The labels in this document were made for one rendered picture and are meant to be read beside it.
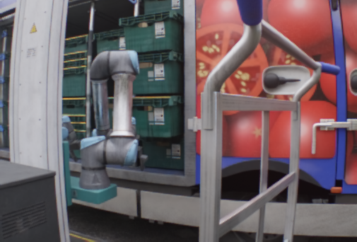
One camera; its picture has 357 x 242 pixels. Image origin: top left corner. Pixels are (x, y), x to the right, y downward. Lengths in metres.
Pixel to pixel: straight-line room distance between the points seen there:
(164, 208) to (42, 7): 1.45
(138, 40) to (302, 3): 1.07
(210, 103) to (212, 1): 1.45
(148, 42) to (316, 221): 1.55
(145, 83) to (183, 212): 0.88
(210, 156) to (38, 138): 0.97
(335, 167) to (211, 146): 1.34
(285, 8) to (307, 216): 1.27
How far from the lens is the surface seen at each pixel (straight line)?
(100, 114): 1.43
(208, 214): 0.49
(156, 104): 1.74
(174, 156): 2.02
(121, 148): 1.23
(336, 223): 1.84
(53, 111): 1.23
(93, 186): 1.27
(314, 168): 1.72
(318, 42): 1.73
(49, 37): 1.30
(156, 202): 1.97
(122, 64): 1.30
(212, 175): 0.46
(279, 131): 1.67
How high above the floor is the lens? 1.07
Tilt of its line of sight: 1 degrees up
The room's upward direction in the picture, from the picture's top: straight up
